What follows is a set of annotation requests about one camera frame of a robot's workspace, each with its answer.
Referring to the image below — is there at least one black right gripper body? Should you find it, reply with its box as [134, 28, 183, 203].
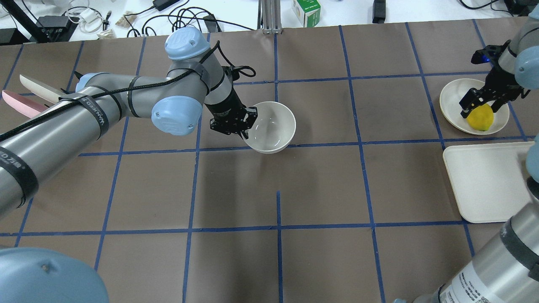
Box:
[472, 45, 531, 104]

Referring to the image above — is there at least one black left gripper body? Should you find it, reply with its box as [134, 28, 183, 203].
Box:
[210, 107, 249, 136]

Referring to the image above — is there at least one yellow lemon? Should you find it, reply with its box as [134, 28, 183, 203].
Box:
[466, 104, 494, 132]

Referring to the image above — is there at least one cream ceramic bowl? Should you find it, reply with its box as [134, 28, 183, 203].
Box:
[244, 101, 296, 154]

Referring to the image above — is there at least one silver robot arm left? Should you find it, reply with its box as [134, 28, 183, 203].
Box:
[0, 27, 258, 217]

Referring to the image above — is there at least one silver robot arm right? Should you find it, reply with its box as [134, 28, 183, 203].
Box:
[415, 7, 539, 303]

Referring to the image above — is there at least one cream round plate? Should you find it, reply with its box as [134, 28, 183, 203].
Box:
[440, 78, 510, 136]

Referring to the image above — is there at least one cream rectangular tray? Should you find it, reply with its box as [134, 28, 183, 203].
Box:
[443, 142, 535, 223]

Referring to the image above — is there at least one green white small box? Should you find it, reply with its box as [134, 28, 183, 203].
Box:
[292, 0, 321, 27]

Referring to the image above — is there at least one black power adapter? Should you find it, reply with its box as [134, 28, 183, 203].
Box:
[372, 0, 387, 24]

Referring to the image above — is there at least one black power brick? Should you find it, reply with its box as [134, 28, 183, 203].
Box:
[152, 0, 181, 11]

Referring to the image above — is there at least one cream plate in rack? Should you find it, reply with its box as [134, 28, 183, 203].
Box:
[19, 74, 66, 104]

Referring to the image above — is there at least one black monitor stand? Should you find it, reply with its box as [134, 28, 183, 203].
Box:
[1, 0, 76, 43]

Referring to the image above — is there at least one aluminium frame post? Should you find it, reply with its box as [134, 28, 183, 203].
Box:
[257, 0, 283, 35]

